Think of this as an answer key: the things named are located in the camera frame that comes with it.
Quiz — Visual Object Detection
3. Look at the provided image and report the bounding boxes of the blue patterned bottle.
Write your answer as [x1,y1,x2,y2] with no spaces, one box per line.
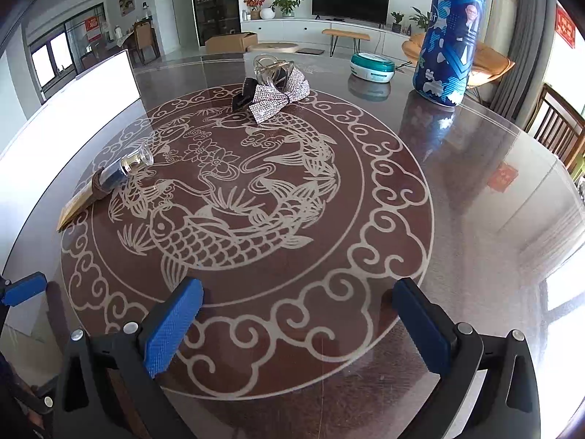
[412,0,489,108]

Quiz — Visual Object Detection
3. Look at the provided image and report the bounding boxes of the white door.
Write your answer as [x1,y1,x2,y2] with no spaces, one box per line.
[169,0,190,53]

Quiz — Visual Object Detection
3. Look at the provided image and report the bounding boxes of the red flower arrangement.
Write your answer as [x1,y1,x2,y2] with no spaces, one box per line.
[243,0,269,20]

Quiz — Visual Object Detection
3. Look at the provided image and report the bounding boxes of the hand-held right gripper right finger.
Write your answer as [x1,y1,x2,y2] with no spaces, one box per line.
[392,278,541,439]

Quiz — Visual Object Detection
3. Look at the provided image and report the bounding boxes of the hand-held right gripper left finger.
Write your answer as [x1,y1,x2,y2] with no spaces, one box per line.
[52,277,205,439]

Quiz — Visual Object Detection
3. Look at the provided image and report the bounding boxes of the white television cabinet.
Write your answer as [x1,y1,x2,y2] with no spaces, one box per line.
[240,17,416,56]

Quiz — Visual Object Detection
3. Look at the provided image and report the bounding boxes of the wooden slatted chair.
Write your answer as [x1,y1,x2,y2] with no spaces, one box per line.
[525,83,585,175]

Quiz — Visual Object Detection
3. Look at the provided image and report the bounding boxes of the wooden dining table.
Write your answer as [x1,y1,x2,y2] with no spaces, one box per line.
[80,32,138,62]

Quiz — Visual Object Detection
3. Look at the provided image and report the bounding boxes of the brown cardboard box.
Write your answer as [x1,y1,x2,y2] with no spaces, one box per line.
[204,31,258,53]

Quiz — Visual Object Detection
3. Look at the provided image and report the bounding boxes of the sequined bow tie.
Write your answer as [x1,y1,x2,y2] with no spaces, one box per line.
[231,66,312,125]

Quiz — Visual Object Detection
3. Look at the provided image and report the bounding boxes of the wooden dining chair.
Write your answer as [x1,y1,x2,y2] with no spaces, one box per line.
[132,20,162,65]

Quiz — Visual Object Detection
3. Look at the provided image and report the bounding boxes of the black television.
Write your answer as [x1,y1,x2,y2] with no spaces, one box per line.
[312,0,391,26]

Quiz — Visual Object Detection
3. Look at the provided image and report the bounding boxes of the green potted plant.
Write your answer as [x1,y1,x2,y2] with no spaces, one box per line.
[272,0,303,18]

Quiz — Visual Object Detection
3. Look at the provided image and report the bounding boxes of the cream round pet bed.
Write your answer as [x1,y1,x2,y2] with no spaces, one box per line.
[247,41,300,54]

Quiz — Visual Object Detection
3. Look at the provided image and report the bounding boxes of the orange lounge chair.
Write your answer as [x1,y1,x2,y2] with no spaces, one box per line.
[402,32,515,87]

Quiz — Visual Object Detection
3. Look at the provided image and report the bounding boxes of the red window decoration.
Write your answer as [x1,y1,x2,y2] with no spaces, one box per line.
[555,2,577,49]

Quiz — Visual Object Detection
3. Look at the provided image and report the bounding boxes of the dark glass display cabinet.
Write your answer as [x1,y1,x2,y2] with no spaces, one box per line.
[189,0,242,47]

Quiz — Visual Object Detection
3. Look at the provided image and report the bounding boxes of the grey curtain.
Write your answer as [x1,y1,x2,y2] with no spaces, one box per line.
[491,0,556,122]

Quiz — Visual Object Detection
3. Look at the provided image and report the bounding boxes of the leafy potted plant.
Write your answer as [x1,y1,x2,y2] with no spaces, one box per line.
[409,7,433,33]

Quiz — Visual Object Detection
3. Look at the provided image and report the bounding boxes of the small glass bottle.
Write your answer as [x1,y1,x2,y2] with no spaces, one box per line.
[91,144,155,203]

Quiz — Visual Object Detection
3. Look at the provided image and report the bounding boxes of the wooden bench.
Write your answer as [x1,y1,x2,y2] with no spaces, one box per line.
[321,29,371,58]

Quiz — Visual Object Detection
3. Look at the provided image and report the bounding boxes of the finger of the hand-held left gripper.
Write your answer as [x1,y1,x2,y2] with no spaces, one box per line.
[0,272,48,308]
[7,377,54,414]

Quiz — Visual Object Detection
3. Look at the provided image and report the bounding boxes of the covered standing air conditioner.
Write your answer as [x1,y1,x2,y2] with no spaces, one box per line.
[482,0,519,51]

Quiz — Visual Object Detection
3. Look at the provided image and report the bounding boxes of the teal round box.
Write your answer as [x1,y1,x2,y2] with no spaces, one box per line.
[350,52,397,84]

